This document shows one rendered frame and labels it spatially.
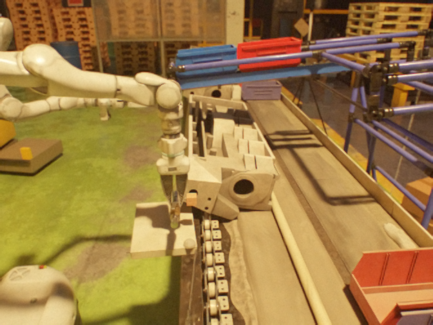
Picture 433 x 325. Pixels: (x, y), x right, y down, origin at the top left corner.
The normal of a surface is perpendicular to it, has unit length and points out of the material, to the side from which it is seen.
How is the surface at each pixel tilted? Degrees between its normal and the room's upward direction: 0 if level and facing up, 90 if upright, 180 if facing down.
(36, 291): 73
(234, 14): 90
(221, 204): 90
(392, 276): 88
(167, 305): 0
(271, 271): 0
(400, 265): 88
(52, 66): 58
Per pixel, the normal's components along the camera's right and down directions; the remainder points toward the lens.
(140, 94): 0.39, 0.48
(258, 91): 0.06, 0.45
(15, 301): 0.00, -0.91
